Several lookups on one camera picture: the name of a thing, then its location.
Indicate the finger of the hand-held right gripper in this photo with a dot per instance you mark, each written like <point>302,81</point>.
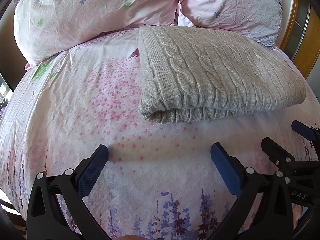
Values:
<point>275,152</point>
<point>303,129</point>

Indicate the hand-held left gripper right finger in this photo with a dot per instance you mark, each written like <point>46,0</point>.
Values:
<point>226,171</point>

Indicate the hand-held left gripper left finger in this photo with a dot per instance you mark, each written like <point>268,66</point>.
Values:
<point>92,173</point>

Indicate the pink floral bed cover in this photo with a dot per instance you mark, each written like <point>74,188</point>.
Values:
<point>87,120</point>

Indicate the wooden headboard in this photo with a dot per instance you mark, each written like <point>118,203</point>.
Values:
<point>306,42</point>

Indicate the pink floral pillow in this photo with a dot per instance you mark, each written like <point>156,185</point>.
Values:
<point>230,2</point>
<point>82,17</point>

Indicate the dark window frame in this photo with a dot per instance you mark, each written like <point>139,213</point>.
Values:
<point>5,80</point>

